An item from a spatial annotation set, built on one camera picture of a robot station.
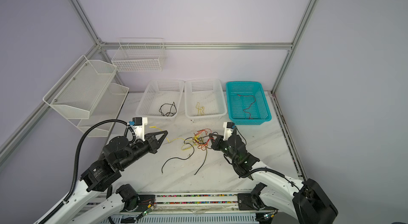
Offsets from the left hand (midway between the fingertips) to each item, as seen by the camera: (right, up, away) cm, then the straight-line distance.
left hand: (165, 133), depth 65 cm
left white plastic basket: (-18, +16, +52) cm, 57 cm away
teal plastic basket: (+46, +14, +50) cm, 69 cm away
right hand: (+18, -3, +14) cm, 23 cm away
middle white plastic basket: (+15, +16, +51) cm, 55 cm away
